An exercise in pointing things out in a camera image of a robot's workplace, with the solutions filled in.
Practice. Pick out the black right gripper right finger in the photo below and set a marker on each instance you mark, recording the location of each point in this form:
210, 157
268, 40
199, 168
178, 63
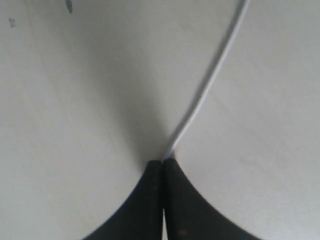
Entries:
188, 216

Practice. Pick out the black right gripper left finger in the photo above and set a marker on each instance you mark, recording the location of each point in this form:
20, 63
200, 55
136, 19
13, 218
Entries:
140, 217

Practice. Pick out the white wired earphones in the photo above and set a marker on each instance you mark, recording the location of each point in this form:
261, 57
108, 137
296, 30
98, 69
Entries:
209, 78

